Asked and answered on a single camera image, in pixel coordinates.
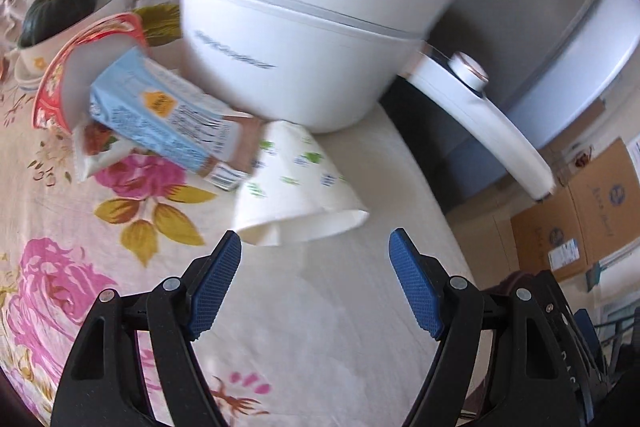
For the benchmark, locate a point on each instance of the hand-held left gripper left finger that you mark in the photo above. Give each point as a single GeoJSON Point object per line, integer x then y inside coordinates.
{"type": "Point", "coordinates": [215, 292]}

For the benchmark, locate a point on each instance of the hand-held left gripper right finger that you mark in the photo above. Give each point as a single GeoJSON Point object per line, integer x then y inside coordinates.
{"type": "Point", "coordinates": [415, 292]}

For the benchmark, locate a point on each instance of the crushed floral paper cup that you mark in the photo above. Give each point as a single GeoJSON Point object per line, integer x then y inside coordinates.
{"type": "Point", "coordinates": [295, 197]}

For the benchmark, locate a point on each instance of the floral tablecloth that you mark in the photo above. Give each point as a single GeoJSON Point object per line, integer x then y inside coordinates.
{"type": "Point", "coordinates": [325, 307]}

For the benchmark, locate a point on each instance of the small cardboard box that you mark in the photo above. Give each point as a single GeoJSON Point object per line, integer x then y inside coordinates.
{"type": "Point", "coordinates": [540, 237]}

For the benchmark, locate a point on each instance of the large cardboard box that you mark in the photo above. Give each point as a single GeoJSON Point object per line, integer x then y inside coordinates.
{"type": "Point", "coordinates": [610, 207]}

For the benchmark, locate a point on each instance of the white snack wrapper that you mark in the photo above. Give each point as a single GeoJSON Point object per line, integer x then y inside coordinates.
{"type": "Point", "coordinates": [95, 157]}

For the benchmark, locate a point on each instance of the blue milk carton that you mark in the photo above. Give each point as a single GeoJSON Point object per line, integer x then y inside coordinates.
{"type": "Point", "coordinates": [150, 117]}

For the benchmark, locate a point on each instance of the red instant noodle cup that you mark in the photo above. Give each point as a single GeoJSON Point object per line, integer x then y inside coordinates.
{"type": "Point", "coordinates": [50, 92]}

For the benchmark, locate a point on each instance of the white electric cooking pot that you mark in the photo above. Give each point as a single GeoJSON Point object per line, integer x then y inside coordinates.
{"type": "Point", "coordinates": [300, 32]}

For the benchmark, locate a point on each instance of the silver refrigerator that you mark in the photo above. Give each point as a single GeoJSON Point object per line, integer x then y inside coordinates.
{"type": "Point", "coordinates": [550, 32]}

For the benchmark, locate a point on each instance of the white floral bowl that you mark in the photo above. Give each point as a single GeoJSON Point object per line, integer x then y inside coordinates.
{"type": "Point", "coordinates": [35, 57]}

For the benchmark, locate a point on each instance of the dark green pumpkin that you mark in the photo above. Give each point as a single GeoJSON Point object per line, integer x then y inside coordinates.
{"type": "Point", "coordinates": [55, 9]}

